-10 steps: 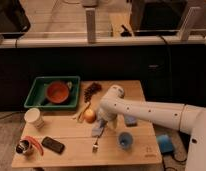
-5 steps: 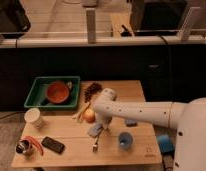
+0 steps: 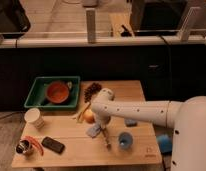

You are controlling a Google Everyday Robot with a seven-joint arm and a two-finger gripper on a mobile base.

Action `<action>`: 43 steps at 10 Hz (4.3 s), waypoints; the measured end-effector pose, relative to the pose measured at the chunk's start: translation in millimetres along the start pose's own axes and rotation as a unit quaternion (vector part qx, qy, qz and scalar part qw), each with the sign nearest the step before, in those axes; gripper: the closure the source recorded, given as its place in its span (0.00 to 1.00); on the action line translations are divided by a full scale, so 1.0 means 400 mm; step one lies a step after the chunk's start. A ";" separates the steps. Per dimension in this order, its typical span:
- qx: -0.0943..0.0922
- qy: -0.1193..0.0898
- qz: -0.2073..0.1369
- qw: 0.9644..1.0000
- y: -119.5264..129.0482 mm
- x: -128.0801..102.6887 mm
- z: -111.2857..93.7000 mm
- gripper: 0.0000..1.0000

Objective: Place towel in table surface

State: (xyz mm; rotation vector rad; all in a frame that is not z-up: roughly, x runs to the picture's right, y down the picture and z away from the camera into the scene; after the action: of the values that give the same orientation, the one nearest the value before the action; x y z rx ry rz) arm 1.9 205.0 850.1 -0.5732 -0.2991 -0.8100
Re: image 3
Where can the blue-grey towel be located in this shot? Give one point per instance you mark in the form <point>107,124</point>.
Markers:
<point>94,131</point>

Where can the metal fork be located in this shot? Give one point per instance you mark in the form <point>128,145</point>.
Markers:
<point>106,138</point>

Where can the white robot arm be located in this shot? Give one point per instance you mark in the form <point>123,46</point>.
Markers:
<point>187,119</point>

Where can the bunch of dark grapes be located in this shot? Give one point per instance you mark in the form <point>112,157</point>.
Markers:
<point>91,90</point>

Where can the yellow apple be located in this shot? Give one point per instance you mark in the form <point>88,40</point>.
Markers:
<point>89,116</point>

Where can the small item in bin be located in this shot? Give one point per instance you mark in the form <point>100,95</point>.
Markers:
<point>69,85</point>

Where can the blue sponge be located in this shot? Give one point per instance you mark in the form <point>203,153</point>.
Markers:
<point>130,122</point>

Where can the orange bowl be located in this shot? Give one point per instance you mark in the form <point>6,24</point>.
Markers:
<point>57,92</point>

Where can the blue plastic cup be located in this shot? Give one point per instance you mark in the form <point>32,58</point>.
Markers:
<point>125,140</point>

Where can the green plastic bin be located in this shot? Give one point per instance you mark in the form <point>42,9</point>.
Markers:
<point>37,98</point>

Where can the black smartphone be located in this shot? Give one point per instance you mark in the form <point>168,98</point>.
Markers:
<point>53,145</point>

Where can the white paper cup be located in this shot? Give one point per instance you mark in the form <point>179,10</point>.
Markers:
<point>33,116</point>

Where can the black box top right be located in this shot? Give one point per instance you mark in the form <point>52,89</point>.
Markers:
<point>156,17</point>

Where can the red chili pepper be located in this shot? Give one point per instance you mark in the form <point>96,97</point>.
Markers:
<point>34,142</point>

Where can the small metal cup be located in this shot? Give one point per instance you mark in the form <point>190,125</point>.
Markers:
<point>24,147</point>

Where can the white rail frame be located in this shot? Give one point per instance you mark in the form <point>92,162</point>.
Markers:
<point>90,38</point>

